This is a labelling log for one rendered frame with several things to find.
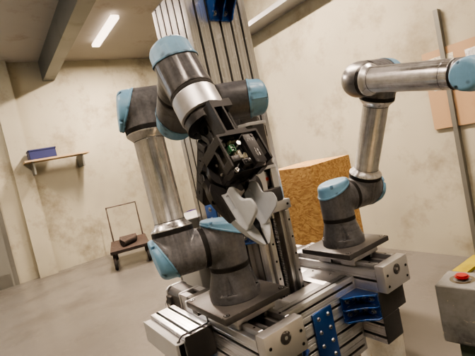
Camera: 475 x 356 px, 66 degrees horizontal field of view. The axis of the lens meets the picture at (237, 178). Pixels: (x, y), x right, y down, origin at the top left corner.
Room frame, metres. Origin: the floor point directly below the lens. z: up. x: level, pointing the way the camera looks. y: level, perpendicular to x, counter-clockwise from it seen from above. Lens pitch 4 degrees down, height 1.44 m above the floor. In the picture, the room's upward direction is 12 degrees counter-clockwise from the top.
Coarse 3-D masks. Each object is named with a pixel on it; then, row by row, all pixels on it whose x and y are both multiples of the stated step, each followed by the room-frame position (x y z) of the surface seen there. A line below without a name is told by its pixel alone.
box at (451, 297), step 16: (448, 272) 1.13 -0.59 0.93; (464, 272) 1.11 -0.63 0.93; (448, 288) 1.04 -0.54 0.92; (464, 288) 1.01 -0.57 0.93; (448, 304) 1.05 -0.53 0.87; (464, 304) 1.02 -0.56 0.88; (448, 320) 1.05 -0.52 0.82; (464, 320) 1.02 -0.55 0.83; (448, 336) 1.06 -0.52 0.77; (464, 336) 1.03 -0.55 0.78
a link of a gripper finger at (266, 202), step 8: (248, 184) 0.54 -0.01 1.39; (256, 184) 0.53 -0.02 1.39; (248, 192) 0.54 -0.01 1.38; (256, 192) 0.53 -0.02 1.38; (264, 192) 0.52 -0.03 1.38; (272, 192) 0.50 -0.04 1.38; (256, 200) 0.53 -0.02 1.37; (264, 200) 0.52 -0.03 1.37; (272, 200) 0.50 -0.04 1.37; (264, 208) 0.52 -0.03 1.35; (272, 208) 0.50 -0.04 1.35; (256, 216) 0.52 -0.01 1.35; (264, 216) 0.52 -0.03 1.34; (256, 224) 0.52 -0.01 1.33; (264, 224) 0.52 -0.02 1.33; (264, 232) 0.51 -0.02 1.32
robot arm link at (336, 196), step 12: (336, 180) 1.33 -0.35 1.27; (348, 180) 1.31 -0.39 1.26; (324, 192) 1.29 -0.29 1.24; (336, 192) 1.27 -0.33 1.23; (348, 192) 1.29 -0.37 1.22; (360, 192) 1.31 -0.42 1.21; (324, 204) 1.30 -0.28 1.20; (336, 204) 1.27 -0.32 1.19; (348, 204) 1.28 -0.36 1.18; (360, 204) 1.32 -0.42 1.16; (324, 216) 1.31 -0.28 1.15; (336, 216) 1.27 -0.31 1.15; (348, 216) 1.27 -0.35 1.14
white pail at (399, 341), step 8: (400, 336) 2.12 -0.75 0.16; (368, 344) 2.13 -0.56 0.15; (376, 344) 2.10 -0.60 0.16; (384, 344) 2.09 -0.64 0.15; (392, 344) 2.09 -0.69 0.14; (400, 344) 2.12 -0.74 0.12; (368, 352) 2.14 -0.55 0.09; (376, 352) 2.11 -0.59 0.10; (384, 352) 2.09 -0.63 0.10; (392, 352) 2.09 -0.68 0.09; (400, 352) 2.11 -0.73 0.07
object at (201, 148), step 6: (198, 144) 0.57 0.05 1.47; (204, 144) 0.56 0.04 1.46; (198, 150) 0.57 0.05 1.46; (204, 150) 0.56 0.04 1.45; (198, 156) 0.58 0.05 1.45; (198, 162) 0.58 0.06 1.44; (198, 168) 0.59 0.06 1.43; (198, 174) 0.59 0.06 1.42; (198, 180) 0.59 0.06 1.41; (198, 186) 0.60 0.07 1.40; (198, 192) 0.60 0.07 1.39; (204, 192) 0.59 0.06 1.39; (198, 198) 0.61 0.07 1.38; (204, 198) 0.60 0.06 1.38; (204, 204) 0.60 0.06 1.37
